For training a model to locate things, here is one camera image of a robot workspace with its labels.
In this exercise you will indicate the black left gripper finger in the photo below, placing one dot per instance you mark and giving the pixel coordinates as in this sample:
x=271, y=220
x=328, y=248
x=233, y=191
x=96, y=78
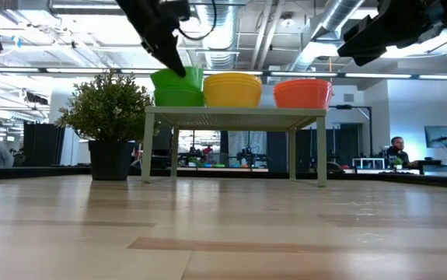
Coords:
x=166, y=52

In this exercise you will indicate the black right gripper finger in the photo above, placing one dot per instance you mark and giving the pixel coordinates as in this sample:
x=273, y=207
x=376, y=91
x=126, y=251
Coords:
x=365, y=39
x=367, y=58

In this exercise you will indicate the round ceiling fixture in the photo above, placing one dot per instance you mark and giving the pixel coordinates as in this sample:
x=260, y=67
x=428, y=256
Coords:
x=287, y=22

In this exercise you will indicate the green plant in black pot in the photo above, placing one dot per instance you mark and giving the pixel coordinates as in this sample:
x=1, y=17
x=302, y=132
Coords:
x=108, y=113

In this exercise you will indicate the long ceiling light strip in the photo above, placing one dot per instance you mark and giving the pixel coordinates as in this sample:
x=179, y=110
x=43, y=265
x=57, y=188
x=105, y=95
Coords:
x=83, y=70

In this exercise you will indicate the pale green metal shelf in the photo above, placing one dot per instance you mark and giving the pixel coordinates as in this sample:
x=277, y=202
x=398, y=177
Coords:
x=235, y=113

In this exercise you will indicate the person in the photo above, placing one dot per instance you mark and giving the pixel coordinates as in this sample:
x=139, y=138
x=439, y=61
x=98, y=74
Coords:
x=396, y=149

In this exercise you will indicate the computer monitor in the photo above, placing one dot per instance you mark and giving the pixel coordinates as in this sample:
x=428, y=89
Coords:
x=441, y=136

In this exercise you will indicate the small potted plant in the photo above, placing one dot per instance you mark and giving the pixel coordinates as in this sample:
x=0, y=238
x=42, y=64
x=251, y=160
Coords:
x=397, y=162

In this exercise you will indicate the black desk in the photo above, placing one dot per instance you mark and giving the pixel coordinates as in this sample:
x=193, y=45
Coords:
x=444, y=163

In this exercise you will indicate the black cabinet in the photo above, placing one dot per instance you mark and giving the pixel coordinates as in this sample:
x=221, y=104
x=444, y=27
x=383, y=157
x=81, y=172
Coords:
x=44, y=144

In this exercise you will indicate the slanted silver ceiling duct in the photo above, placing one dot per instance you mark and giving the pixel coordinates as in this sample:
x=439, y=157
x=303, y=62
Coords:
x=324, y=23

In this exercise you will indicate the round silver ceiling duct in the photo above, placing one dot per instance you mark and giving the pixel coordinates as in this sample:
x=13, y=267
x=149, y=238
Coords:
x=227, y=46

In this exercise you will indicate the black aluminium rig frame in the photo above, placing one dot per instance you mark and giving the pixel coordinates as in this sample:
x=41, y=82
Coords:
x=421, y=179

